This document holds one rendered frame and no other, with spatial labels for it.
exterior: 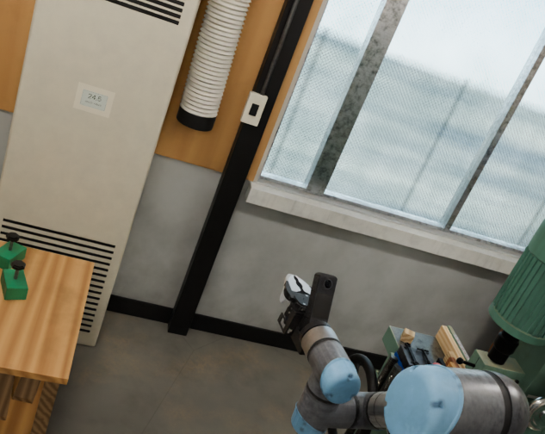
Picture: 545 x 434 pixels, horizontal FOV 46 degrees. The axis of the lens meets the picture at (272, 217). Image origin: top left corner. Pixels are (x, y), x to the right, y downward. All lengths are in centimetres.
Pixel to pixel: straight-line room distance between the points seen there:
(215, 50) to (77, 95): 53
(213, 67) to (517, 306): 140
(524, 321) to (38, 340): 144
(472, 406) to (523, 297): 85
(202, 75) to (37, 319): 106
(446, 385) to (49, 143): 190
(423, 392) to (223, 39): 178
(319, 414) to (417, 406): 38
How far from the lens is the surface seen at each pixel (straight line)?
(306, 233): 306
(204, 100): 255
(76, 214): 266
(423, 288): 340
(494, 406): 102
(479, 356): 196
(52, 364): 213
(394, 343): 214
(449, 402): 97
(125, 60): 240
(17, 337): 220
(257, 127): 272
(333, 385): 125
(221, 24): 247
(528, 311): 182
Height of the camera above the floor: 195
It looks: 25 degrees down
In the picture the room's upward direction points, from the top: 22 degrees clockwise
